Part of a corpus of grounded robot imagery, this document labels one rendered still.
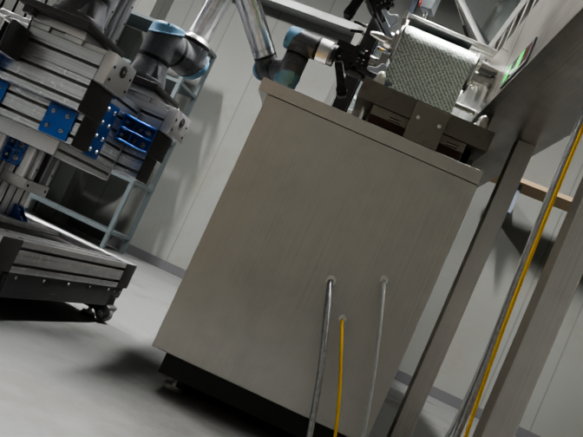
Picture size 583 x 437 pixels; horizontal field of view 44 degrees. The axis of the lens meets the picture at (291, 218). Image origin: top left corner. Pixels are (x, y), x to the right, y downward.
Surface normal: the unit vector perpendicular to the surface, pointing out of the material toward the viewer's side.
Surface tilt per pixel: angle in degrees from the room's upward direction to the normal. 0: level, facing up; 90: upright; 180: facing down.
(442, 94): 90
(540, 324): 90
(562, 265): 90
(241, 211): 90
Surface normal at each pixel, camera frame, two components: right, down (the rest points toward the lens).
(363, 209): -0.04, -0.09
